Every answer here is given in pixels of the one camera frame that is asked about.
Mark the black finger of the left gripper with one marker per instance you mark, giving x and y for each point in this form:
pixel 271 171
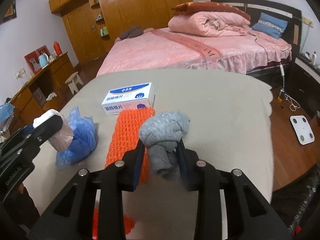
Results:
pixel 42 129

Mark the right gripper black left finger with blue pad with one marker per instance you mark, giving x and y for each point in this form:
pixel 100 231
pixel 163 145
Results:
pixel 70 214

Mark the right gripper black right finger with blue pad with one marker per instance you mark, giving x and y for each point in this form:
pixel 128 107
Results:
pixel 227 198

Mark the white plastic bag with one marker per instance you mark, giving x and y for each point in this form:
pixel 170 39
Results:
pixel 62 139

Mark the grey sock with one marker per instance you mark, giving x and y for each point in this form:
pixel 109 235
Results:
pixel 160 135

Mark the black lined trash bin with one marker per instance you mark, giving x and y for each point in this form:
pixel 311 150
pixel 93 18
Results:
pixel 297 204

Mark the wooden sideboard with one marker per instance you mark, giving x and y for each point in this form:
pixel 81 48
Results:
pixel 46 90

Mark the blue plastic bag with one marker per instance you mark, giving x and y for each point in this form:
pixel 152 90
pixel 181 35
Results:
pixel 83 143

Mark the red plastic bag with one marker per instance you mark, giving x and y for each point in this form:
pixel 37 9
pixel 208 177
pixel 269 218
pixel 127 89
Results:
pixel 111 223

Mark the small wooden stool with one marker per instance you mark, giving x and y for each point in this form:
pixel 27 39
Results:
pixel 72 82

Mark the light blue kettle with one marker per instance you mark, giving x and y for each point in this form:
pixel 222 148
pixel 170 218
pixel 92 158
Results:
pixel 43 60

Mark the red picture frames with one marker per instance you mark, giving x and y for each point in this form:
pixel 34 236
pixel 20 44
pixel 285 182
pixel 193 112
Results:
pixel 32 58

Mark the orange foam net flat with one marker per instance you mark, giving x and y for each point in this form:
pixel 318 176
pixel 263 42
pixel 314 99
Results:
pixel 125 136

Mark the red thermos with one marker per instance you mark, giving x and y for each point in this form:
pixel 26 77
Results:
pixel 57 49

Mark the white bathroom scale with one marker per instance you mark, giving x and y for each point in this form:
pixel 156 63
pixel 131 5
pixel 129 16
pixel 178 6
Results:
pixel 302 129

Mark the white blue tissue box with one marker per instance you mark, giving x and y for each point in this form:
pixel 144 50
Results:
pixel 129 97

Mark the wooden wardrobe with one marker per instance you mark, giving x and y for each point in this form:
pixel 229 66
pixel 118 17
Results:
pixel 93 25

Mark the pink covered bed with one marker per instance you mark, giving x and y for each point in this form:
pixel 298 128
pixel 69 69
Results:
pixel 162 48

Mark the black white nightstand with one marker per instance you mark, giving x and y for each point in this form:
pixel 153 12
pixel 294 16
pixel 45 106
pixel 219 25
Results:
pixel 303 85

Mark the brown slippers on bed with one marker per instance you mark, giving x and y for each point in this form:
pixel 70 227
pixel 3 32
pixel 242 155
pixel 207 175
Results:
pixel 134 31

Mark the white lotion bottle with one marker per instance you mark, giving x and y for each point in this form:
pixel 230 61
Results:
pixel 313 58

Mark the brown folded blanket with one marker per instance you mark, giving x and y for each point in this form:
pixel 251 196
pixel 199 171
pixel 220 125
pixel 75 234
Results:
pixel 194 7

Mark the blue pillow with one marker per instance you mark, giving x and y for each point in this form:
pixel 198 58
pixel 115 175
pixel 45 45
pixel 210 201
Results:
pixel 270 25

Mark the folded pink quilt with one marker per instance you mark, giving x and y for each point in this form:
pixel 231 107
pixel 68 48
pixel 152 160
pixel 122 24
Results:
pixel 210 24

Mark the black bed headboard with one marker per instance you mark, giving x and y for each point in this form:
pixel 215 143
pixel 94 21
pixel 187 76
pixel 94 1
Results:
pixel 293 16

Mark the framed red wall art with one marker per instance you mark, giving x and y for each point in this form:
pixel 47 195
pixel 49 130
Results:
pixel 11 13

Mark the wall power socket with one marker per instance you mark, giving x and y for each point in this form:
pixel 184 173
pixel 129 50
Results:
pixel 307 21

